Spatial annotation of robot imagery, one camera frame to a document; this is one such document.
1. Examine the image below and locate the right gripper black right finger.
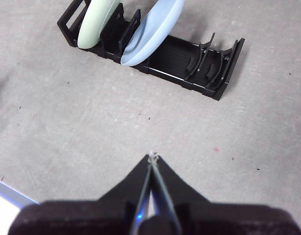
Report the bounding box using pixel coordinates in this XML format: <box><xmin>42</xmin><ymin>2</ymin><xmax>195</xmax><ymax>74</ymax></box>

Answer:
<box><xmin>152</xmin><ymin>156</ymin><xmax>301</xmax><ymax>235</ymax></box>

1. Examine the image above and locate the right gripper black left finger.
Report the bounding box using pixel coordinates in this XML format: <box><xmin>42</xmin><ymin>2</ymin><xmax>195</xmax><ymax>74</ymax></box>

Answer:
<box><xmin>7</xmin><ymin>154</ymin><xmax>151</xmax><ymax>235</ymax></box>

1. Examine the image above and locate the green round plate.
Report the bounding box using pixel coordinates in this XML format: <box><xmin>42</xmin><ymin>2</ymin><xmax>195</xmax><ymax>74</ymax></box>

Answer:
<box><xmin>77</xmin><ymin>0</ymin><xmax>120</xmax><ymax>49</ymax></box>

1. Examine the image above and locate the blue round plate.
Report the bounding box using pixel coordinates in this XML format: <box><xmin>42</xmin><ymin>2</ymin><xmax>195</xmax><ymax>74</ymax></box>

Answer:
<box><xmin>120</xmin><ymin>0</ymin><xmax>185</xmax><ymax>67</ymax></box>

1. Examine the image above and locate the black plate rack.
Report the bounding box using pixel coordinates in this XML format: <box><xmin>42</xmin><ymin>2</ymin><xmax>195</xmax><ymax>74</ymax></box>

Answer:
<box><xmin>56</xmin><ymin>0</ymin><xmax>246</xmax><ymax>101</ymax></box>

